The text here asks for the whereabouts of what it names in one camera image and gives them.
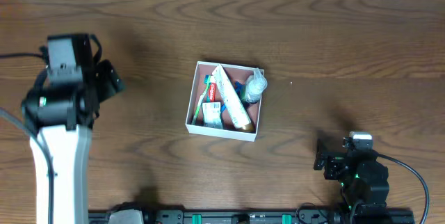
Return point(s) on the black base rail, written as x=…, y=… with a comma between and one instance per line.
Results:
x=305, y=214

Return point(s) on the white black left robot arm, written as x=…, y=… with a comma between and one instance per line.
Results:
x=59, y=112

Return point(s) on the clear dark foam pump bottle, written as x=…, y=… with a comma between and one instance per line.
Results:
x=253, y=87

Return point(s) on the white lotion tube gold cap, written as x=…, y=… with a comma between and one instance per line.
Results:
x=234, y=106

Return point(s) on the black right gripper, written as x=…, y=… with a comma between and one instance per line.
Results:
x=332, y=165

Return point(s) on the white box brown inside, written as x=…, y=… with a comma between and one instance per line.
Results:
x=235, y=73

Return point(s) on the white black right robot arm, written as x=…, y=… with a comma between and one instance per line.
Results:
x=364, y=185

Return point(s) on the white green toothbrush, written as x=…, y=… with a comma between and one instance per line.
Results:
x=207, y=80

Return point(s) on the blue disposable razor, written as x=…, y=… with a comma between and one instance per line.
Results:
x=237, y=87

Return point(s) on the green white soap packet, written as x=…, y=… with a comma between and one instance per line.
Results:
x=212, y=115

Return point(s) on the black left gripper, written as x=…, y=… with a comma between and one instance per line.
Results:
x=92, y=76

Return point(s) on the teal red toothpaste tube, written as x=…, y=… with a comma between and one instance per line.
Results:
x=211, y=92

